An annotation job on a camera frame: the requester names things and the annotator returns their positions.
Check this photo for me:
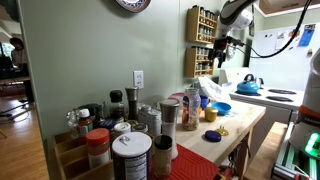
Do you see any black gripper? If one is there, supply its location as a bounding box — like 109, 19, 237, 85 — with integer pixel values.
209, 38, 231, 70

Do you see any dark blue container lid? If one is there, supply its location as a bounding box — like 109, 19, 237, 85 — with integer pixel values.
204, 130, 223, 143

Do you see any pink lid container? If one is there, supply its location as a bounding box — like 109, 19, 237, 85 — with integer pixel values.
167, 92, 186, 105

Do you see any clear plastic container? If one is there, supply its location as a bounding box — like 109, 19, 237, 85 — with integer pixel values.
181, 87, 202, 132

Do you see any flat gold lid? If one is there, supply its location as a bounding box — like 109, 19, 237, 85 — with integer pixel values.
215, 125, 230, 137

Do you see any silver lid small jar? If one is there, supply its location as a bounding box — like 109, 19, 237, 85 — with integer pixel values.
131, 122, 149, 135

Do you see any black lid spice jar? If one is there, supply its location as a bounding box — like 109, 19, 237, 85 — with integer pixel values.
153, 134, 174, 179

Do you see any small white lid jar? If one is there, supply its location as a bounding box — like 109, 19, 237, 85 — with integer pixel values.
113, 121, 132, 137

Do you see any blue lid jar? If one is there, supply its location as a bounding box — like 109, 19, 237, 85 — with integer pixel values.
96, 118, 117, 132

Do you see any white lid large canister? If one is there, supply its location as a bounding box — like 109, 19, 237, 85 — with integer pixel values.
111, 131, 153, 180

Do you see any red lid jar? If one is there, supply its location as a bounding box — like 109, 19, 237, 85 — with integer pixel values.
85, 127, 112, 169

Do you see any white crumpled cloth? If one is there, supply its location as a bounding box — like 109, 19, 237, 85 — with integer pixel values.
194, 76, 231, 104

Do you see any blue tea kettle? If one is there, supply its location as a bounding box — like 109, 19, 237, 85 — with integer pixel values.
236, 73, 261, 95

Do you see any dark blue cup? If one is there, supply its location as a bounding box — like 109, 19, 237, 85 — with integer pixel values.
199, 94, 211, 110

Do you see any light blue bowl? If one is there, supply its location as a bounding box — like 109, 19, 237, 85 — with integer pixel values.
211, 101, 232, 117

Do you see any silver coffee pot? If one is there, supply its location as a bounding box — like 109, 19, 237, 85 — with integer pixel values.
255, 77, 265, 89

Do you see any small yellow jar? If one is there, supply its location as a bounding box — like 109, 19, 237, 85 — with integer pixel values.
204, 106, 219, 123

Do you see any white refrigerator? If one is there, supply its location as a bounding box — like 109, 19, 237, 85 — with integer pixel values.
249, 22, 320, 92

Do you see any white paper on fridge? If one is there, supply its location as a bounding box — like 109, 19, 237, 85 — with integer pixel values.
274, 30, 289, 51

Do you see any white electric stove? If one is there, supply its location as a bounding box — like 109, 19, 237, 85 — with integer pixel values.
218, 67, 305, 161

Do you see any wooden butcher block cart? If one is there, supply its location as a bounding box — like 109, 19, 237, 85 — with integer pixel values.
173, 98, 267, 180

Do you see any black stove burner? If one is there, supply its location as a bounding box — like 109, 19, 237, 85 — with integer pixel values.
267, 88, 298, 95
265, 95, 294, 103

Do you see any steel and clear grinder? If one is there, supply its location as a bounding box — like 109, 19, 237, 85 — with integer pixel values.
159, 98, 181, 160

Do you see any silver metal tin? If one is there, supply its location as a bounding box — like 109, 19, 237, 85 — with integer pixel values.
137, 104, 163, 138

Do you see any blue paper on fridge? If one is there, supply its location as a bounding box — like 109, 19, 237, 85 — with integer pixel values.
297, 23, 316, 48

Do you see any dark pepper grinder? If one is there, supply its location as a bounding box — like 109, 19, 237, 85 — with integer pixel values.
124, 86, 140, 122

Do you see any red mat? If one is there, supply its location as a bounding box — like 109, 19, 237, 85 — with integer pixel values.
149, 143, 221, 180

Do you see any black cap glass bottle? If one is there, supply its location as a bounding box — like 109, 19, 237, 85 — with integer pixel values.
109, 89, 126, 124

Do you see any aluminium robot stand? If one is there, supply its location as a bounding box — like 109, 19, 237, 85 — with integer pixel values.
271, 122, 320, 180

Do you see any white cap spice bottle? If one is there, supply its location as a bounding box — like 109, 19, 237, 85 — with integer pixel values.
77, 108, 94, 138

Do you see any clear glass bottle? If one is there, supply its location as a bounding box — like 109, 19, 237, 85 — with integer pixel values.
65, 109, 80, 139

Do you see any wooden organizer box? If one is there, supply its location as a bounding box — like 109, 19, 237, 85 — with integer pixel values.
52, 129, 116, 180

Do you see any person in white shirt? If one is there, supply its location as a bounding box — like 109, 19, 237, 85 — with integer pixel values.
9, 37, 34, 103

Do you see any small round wall plate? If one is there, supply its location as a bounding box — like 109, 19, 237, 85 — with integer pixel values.
227, 45, 237, 61

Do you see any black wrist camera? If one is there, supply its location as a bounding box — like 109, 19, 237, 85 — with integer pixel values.
226, 35, 246, 48

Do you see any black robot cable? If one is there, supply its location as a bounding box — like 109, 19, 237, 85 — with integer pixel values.
229, 0, 314, 59

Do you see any white wall outlet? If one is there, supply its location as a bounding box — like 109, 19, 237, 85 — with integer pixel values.
132, 70, 145, 90

